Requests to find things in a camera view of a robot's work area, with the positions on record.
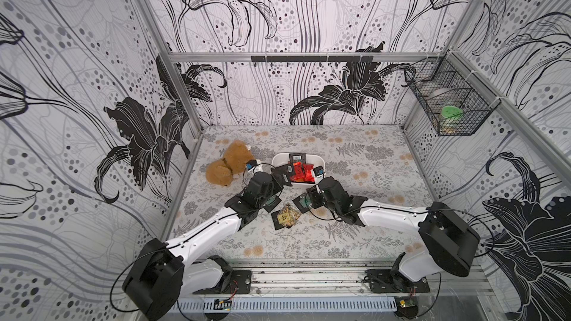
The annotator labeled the white storage box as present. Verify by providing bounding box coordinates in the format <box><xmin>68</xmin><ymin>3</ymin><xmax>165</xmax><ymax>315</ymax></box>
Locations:
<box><xmin>272</xmin><ymin>152</ymin><xmax>326</xmax><ymax>188</ymax></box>

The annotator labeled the black barcode tea bag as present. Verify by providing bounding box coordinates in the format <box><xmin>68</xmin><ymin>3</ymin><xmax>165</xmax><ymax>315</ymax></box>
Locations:
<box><xmin>289</xmin><ymin>153</ymin><xmax>306</xmax><ymax>164</ymax></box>

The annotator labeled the brown teddy bear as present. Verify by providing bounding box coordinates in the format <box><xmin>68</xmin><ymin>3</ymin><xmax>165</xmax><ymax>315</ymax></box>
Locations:
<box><xmin>205</xmin><ymin>141</ymin><xmax>255</xmax><ymax>187</ymax></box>

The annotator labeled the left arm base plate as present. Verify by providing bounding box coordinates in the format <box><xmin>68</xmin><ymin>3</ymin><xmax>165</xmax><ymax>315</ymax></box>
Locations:
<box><xmin>208</xmin><ymin>270</ymin><xmax>252</xmax><ymax>296</ymax></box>

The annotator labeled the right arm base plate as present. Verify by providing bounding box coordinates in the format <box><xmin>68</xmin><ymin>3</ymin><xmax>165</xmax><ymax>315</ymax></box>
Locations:
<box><xmin>364</xmin><ymin>269</ymin><xmax>431</xmax><ymax>295</ymax></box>

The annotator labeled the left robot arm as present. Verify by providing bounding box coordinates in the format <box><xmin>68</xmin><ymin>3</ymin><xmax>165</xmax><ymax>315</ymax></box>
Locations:
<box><xmin>122</xmin><ymin>169</ymin><xmax>291</xmax><ymax>320</ymax></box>

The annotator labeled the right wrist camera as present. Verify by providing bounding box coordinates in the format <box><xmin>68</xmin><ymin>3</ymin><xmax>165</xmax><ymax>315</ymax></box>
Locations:
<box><xmin>312</xmin><ymin>166</ymin><xmax>325</xmax><ymax>184</ymax></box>

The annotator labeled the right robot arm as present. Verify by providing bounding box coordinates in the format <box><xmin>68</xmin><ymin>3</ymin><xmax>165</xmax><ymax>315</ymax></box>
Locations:
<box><xmin>317</xmin><ymin>177</ymin><xmax>480</xmax><ymax>288</ymax></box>

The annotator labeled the green lid in basket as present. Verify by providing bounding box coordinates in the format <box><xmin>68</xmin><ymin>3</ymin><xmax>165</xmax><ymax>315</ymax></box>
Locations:
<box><xmin>440</xmin><ymin>106</ymin><xmax>463</xmax><ymax>120</ymax></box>

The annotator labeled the green label tea bag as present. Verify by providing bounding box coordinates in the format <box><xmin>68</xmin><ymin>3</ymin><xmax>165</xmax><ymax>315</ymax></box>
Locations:
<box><xmin>293</xmin><ymin>193</ymin><xmax>312</xmax><ymax>214</ymax></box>
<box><xmin>263</xmin><ymin>196</ymin><xmax>281</xmax><ymax>213</ymax></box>

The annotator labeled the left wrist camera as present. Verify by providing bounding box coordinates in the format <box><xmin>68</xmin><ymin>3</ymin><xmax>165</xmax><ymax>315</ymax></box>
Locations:
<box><xmin>246</xmin><ymin>159</ymin><xmax>263</xmax><ymax>175</ymax></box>

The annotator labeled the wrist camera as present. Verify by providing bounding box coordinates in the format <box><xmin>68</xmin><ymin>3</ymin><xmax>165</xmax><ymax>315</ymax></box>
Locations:
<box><xmin>312</xmin><ymin>166</ymin><xmax>325</xmax><ymax>184</ymax></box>
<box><xmin>246</xmin><ymin>159</ymin><xmax>263</xmax><ymax>175</ymax></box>

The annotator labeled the black wire basket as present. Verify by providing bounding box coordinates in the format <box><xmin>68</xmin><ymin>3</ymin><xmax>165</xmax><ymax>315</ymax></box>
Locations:
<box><xmin>404</xmin><ymin>57</ymin><xmax>501</xmax><ymax>136</ymax></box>

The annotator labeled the shiny red foil tea bag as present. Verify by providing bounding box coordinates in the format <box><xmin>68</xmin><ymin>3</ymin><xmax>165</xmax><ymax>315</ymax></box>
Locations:
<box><xmin>303</xmin><ymin>164</ymin><xmax>315</xmax><ymax>184</ymax></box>

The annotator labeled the black bar on rail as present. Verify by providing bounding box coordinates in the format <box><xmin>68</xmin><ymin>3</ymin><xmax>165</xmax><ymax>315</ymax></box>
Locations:
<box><xmin>251</xmin><ymin>55</ymin><xmax>373</xmax><ymax>62</ymax></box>

